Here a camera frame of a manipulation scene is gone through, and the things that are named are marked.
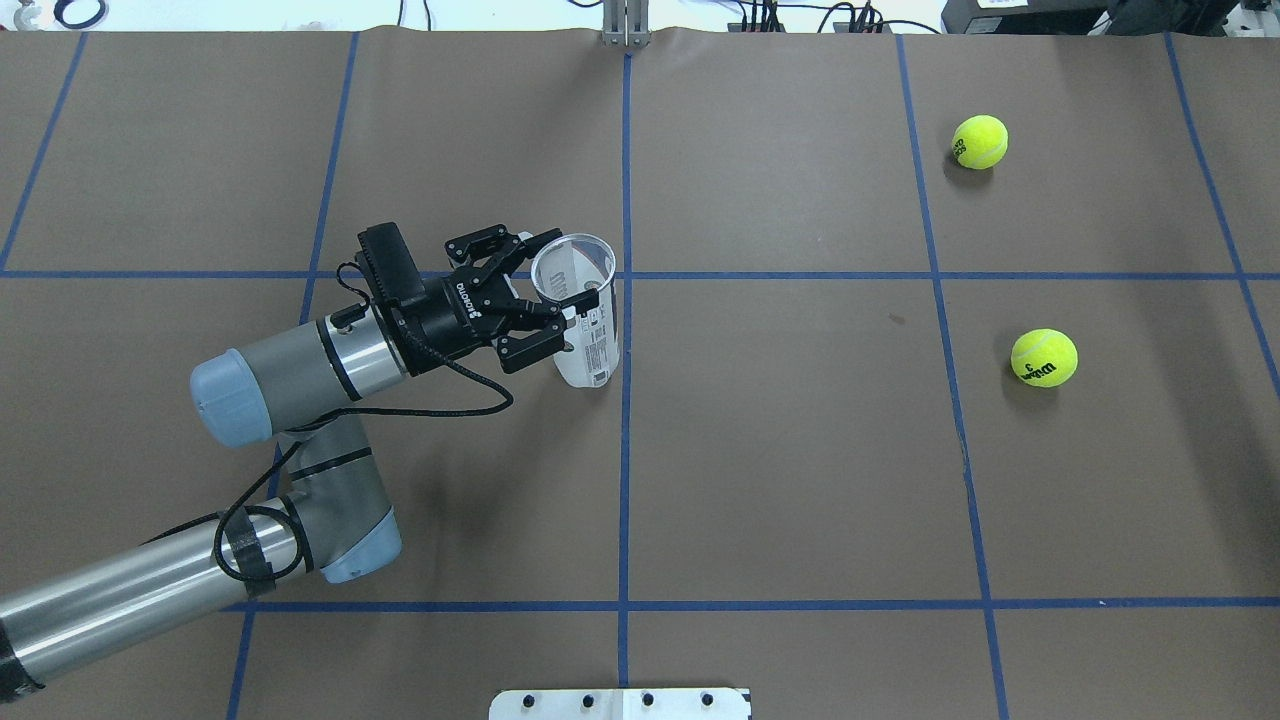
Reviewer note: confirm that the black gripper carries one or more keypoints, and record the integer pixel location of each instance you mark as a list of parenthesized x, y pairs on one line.
[(447, 318)]

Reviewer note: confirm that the yellow tennis ball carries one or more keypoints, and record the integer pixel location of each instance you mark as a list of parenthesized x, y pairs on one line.
[(980, 142), (1044, 358)]

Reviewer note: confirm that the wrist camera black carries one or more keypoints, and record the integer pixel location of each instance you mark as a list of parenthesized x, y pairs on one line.
[(388, 266)]

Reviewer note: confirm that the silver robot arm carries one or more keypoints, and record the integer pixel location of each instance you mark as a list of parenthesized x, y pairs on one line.
[(169, 454)]

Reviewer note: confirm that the aluminium frame post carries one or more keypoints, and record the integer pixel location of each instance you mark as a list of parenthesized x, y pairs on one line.
[(625, 23)]

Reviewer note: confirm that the clear tennis ball can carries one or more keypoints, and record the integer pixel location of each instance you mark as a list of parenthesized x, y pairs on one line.
[(577, 271)]

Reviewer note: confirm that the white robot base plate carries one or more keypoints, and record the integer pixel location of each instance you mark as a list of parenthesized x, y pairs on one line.
[(623, 703)]

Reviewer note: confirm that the blue tape roll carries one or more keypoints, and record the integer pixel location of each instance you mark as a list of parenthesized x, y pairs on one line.
[(79, 15)]

